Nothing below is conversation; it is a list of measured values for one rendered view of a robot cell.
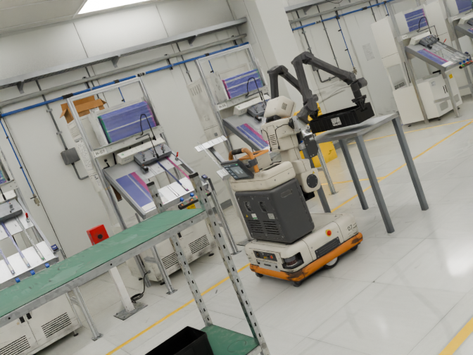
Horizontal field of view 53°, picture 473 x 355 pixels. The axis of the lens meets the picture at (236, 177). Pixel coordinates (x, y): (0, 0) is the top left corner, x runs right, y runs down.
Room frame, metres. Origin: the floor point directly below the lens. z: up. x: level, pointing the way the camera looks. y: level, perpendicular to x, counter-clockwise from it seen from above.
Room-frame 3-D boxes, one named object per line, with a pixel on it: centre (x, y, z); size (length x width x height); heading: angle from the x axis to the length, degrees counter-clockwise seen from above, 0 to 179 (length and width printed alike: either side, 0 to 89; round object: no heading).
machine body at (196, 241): (4.68, 0.90, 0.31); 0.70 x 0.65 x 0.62; 123
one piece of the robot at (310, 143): (3.57, -0.53, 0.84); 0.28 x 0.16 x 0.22; 27
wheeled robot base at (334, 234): (3.43, -0.27, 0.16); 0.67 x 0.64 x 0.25; 117
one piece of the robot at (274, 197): (3.39, -0.19, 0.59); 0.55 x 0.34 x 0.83; 27
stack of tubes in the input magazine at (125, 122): (4.61, 0.79, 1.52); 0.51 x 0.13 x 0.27; 123
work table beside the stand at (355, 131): (3.79, -0.96, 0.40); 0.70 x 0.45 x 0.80; 27
